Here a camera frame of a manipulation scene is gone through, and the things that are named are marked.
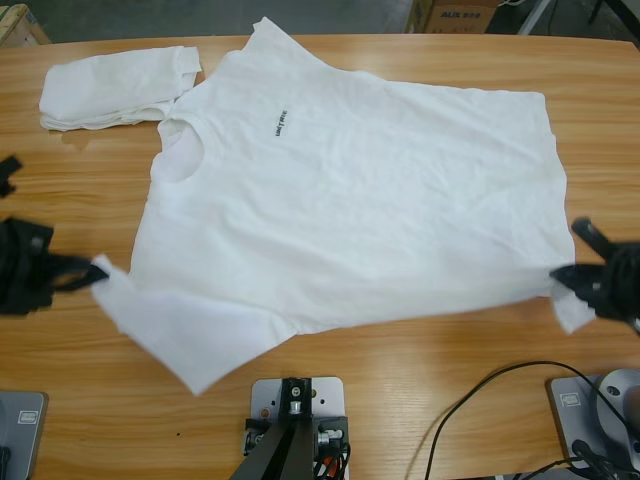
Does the white Unitree print t-shirt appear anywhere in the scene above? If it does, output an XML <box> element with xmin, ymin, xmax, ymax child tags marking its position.
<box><xmin>91</xmin><ymin>16</ymin><xmax>599</xmax><ymax>396</ymax></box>

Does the cardboard box with AUX print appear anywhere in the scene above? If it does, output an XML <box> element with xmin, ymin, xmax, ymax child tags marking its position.
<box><xmin>428</xmin><ymin>0</ymin><xmax>501</xmax><ymax>34</ymax></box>

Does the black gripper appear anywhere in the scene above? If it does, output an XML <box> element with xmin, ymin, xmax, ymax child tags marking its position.
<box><xmin>549</xmin><ymin>215</ymin><xmax>640</xmax><ymax>334</ymax></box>
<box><xmin>0</xmin><ymin>155</ymin><xmax>109</xmax><ymax>316</ymax></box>

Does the dark camera post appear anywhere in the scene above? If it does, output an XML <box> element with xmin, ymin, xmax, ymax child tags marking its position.
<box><xmin>232</xmin><ymin>378</ymin><xmax>321</xmax><ymax>480</ymax></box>

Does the wooden crate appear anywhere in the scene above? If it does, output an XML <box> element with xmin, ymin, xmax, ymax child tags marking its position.
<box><xmin>0</xmin><ymin>3</ymin><xmax>51</xmax><ymax>49</ymax></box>

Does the black bracket with connectors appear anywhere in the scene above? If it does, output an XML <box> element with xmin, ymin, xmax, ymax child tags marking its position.
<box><xmin>243</xmin><ymin>413</ymin><xmax>351</xmax><ymax>480</ymax></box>

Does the white mount block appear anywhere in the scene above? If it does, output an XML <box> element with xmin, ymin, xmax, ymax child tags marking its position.
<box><xmin>249</xmin><ymin>377</ymin><xmax>347</xmax><ymax>451</ymax></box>

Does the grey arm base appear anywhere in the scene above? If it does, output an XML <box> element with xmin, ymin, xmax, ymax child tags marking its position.
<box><xmin>544</xmin><ymin>368</ymin><xmax>640</xmax><ymax>471</ymax></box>
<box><xmin>0</xmin><ymin>389</ymin><xmax>50</xmax><ymax>480</ymax></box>

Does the white metal frame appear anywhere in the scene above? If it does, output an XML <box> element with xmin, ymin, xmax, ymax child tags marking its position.
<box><xmin>517</xmin><ymin>0</ymin><xmax>564</xmax><ymax>36</ymax></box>

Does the black base plug cable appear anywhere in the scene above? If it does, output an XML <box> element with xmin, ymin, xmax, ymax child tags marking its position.
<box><xmin>519</xmin><ymin>439</ymin><xmax>640</xmax><ymax>480</ymax></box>

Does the long thin black cable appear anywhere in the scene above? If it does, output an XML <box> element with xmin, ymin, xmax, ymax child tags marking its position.
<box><xmin>427</xmin><ymin>360</ymin><xmax>599</xmax><ymax>480</ymax></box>

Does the black metal frame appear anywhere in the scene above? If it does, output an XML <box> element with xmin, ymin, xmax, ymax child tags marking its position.
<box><xmin>587</xmin><ymin>0</ymin><xmax>640</xmax><ymax>49</ymax></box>

